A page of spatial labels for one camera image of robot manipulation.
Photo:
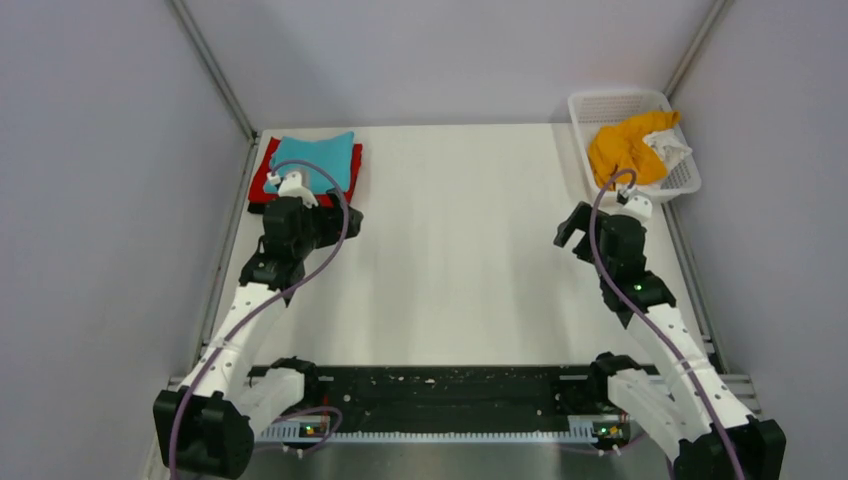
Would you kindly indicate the folded teal t shirt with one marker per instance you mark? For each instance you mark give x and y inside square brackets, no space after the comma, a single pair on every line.
[334,155]

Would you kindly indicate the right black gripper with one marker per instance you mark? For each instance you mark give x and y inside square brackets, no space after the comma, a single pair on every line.
[578,220]

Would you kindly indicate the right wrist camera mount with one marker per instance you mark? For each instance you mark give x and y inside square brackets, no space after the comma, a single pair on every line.
[635,204]

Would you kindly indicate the white t shirt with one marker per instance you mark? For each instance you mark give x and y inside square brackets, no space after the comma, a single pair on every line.
[668,147]

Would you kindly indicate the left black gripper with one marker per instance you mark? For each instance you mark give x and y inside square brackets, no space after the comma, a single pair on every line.
[333,224]

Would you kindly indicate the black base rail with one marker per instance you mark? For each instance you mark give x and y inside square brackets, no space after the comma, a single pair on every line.
[463,400]

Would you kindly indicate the folded black t shirt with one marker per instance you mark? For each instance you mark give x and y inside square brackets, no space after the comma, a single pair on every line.
[257,207]

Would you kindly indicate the folded red t shirt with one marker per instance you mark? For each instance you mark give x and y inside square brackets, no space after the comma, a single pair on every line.
[256,194]

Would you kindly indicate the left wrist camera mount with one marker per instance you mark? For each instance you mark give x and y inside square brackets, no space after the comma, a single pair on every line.
[295,184]

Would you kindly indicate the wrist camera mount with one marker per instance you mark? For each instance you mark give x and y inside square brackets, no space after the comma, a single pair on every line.
[295,184]
[635,204]

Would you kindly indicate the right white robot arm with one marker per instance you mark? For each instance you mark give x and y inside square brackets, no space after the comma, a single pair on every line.
[702,427]

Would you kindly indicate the white plastic basket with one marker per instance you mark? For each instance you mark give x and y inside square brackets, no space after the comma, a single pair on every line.
[592,110]

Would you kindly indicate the aluminium frame rail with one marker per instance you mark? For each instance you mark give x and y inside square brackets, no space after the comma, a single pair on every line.
[310,428]

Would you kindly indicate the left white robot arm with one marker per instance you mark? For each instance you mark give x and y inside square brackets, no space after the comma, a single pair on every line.
[210,423]

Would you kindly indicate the yellow t shirt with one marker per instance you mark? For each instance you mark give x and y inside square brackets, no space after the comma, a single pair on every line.
[621,146]

